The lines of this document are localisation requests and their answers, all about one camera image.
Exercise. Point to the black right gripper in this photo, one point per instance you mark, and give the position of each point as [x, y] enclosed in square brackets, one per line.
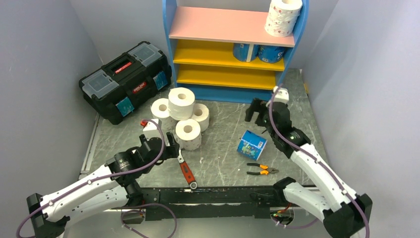
[257, 105]

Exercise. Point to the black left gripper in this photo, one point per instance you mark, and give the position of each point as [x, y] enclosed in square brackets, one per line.
[172, 151]

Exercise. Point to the blue roll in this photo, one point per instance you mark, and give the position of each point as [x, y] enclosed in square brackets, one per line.
[245, 52]
[271, 54]
[251, 145]

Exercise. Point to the pink patterned paper towel roll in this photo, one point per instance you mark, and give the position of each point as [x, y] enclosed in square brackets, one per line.
[282, 17]

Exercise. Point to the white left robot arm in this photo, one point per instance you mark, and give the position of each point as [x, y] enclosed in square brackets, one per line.
[112, 185]

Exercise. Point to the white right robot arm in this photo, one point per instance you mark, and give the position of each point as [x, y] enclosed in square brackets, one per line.
[343, 212]

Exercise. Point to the blue shelf with coloured boards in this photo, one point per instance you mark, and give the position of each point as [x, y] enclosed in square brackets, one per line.
[200, 43]

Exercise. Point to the white roll front of pile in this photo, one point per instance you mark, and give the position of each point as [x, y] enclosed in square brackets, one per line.
[188, 133]

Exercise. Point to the white roll of pile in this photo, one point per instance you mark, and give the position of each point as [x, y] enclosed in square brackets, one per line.
[188, 133]
[201, 115]
[160, 110]
[181, 103]

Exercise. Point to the white roll left of pile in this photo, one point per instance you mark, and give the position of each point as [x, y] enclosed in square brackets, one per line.
[160, 110]

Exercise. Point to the white roll top of pile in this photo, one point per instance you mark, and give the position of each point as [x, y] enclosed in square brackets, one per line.
[181, 103]

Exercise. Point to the red adjustable wrench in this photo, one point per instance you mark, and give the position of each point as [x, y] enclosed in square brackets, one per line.
[186, 171]

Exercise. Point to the white roll right of pile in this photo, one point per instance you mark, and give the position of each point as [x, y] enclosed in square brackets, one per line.
[201, 115]

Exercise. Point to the black plastic toolbox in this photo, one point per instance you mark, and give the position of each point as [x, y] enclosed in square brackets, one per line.
[121, 86]

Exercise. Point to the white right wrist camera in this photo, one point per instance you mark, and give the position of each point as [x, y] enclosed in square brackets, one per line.
[280, 95]

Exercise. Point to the orange handled pliers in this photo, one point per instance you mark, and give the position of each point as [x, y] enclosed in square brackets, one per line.
[265, 170]

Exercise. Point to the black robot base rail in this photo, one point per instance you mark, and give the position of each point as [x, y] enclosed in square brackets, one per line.
[209, 202]

